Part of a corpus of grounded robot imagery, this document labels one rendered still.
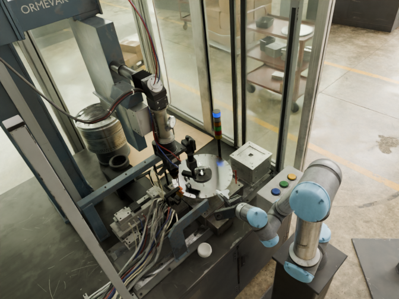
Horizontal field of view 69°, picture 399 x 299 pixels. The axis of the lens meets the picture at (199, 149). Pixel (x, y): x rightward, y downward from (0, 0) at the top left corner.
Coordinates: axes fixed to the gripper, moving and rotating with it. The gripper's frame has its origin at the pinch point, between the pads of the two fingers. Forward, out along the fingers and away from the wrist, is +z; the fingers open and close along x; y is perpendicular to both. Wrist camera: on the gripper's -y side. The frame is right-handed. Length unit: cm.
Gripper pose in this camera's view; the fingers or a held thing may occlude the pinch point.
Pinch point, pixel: (219, 203)
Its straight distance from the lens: 151.8
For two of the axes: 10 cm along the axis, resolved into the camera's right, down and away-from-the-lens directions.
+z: -3.5, -0.3, 9.4
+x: -3.6, -9.2, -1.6
